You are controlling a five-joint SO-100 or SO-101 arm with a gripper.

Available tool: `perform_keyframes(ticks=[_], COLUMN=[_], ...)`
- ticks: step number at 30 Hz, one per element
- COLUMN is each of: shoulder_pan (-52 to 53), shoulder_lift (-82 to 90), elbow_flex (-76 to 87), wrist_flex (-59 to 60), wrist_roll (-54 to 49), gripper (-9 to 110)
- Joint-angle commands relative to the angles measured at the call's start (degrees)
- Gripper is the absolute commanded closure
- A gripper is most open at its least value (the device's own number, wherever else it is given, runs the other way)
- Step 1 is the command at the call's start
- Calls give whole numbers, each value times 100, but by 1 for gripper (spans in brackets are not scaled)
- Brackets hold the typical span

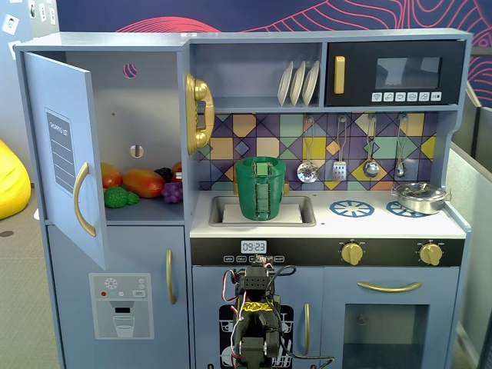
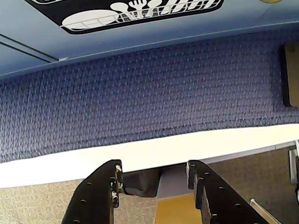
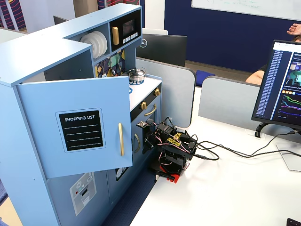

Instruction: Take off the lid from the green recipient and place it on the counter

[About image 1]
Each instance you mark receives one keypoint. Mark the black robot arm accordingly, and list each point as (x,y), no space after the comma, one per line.
(255,326)

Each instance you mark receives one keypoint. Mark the steel pot with lid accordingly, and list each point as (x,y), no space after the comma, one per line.
(419,198)

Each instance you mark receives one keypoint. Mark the green plastic container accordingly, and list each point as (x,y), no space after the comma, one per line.
(246,192)

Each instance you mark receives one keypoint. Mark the steel slotted skimmer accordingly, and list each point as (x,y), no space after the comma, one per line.
(307,172)

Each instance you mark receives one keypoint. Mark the grey toy sink basin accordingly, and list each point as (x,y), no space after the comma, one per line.
(307,215)

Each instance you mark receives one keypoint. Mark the purple toy grapes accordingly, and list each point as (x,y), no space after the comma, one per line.
(171,193)

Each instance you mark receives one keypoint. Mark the dark toy blackberry bunch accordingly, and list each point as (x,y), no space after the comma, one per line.
(164,173)

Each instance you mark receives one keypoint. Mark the steel slotted spatula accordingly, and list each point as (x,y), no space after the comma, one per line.
(340,171)

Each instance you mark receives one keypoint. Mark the orange toy mango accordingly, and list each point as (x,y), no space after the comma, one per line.
(144,183)

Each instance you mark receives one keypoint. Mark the gold toy telephone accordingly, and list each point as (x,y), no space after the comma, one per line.
(200,92)

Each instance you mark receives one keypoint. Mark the white toy plate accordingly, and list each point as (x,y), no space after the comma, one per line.
(284,85)
(297,84)
(310,82)

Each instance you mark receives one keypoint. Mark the steel ladle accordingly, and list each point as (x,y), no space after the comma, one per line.
(371,168)

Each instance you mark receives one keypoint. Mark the gold stove knob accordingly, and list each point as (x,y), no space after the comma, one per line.
(352,253)
(431,253)

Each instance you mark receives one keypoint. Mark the green toy broccoli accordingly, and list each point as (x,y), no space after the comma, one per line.
(115,198)

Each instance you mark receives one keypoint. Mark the red yellow toy peach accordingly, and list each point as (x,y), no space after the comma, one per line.
(110,176)

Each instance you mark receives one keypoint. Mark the blue oven door with window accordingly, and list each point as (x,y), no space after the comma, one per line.
(334,292)

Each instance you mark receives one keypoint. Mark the blue wooden toy kitchen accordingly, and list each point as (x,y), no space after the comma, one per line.
(253,38)

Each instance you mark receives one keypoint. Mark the black toy microwave door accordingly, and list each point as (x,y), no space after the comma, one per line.
(361,80)

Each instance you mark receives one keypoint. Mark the steel spoon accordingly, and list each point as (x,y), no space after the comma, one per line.
(401,169)

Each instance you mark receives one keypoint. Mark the blue ice dispenser freezer door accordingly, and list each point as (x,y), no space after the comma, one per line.
(77,253)

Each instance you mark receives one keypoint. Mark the blue shopping list fridge door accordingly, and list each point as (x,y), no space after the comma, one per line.
(46,84)

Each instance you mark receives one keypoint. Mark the grey desk partition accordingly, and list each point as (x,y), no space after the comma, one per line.
(473,230)

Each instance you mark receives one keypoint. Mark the yellow bean bag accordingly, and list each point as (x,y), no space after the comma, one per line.
(11,184)

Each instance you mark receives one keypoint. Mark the white wall photo card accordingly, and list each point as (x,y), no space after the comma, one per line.
(32,8)
(10,23)
(14,48)
(42,13)
(52,15)

